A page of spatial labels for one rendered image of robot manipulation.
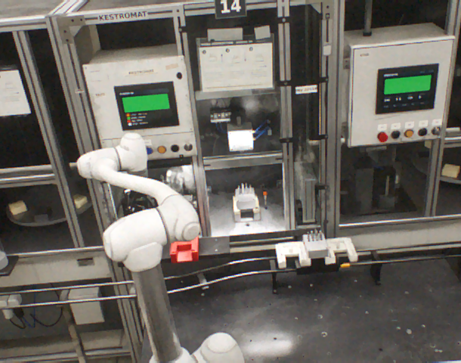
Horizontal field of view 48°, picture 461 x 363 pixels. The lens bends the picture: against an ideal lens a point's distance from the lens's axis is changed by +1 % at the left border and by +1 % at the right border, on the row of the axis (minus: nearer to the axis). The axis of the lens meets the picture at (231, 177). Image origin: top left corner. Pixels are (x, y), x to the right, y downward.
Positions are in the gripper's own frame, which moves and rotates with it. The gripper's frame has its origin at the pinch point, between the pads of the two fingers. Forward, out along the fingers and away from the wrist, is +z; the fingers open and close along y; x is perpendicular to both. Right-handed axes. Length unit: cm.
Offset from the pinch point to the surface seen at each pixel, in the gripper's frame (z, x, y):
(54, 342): 117, -41, 74
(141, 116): -46.3, -7.3, -4.2
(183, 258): 20.5, 6.3, -16.5
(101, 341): 115, -37, 44
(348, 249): 21, 7, -95
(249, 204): 11, -21, -51
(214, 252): 20.8, 3.0, -31.2
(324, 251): 18, 12, -82
